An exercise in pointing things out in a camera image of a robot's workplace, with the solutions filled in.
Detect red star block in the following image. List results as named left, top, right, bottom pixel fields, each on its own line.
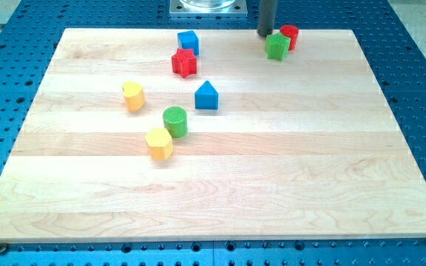
left=171, top=48, right=197, bottom=78

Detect blue cube block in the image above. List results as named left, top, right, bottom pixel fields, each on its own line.
left=177, top=30, right=200, bottom=55

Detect green star block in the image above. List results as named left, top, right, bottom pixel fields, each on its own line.
left=265, top=32, right=291, bottom=61

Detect blue triangle block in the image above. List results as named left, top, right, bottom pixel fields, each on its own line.
left=195, top=81, right=219, bottom=109

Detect green cylinder block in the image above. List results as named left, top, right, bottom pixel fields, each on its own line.
left=163, top=106, right=188, bottom=138

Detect yellow hexagon block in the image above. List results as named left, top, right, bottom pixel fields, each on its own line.
left=145, top=128, right=173, bottom=160

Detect wooden board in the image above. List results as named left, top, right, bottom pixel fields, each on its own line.
left=0, top=28, right=426, bottom=243

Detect yellow heart block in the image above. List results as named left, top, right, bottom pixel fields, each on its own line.
left=122, top=81, right=146, bottom=112

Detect red cylinder block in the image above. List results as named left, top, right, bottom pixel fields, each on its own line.
left=280, top=24, right=300, bottom=51

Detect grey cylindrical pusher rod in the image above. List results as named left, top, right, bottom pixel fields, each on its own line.
left=257, top=0, right=278, bottom=38

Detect left board clamp bolt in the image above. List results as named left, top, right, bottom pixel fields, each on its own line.
left=0, top=243, right=9, bottom=255

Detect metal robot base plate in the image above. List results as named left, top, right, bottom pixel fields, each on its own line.
left=168, top=0, right=248, bottom=18

